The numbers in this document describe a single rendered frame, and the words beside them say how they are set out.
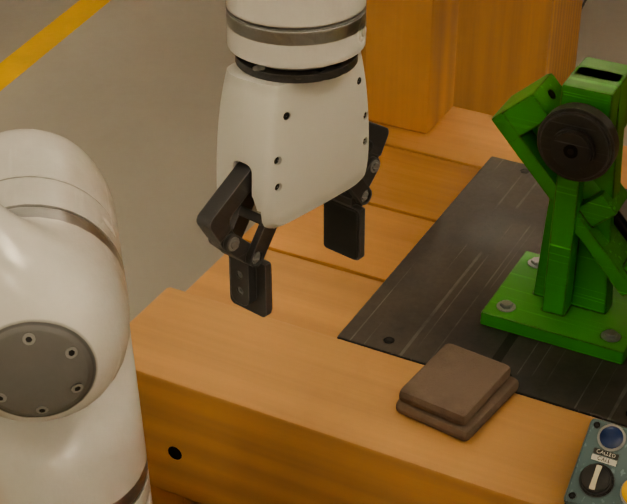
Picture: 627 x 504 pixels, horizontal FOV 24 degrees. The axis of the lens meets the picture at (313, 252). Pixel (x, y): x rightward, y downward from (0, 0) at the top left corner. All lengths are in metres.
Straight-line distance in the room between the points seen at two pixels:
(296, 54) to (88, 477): 0.33
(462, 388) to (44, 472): 0.49
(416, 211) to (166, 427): 0.44
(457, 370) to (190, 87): 2.67
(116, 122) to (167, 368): 2.42
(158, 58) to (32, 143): 3.17
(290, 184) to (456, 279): 0.69
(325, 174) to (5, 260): 0.21
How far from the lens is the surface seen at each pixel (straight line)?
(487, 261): 1.59
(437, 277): 1.56
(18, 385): 0.87
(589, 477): 1.27
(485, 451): 1.34
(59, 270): 0.86
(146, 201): 3.46
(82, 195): 0.94
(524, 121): 1.40
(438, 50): 1.85
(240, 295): 0.93
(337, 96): 0.89
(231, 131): 0.88
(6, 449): 1.00
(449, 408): 1.33
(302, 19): 0.84
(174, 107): 3.87
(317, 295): 1.56
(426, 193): 1.75
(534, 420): 1.38
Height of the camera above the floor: 1.77
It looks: 33 degrees down
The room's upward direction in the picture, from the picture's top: straight up
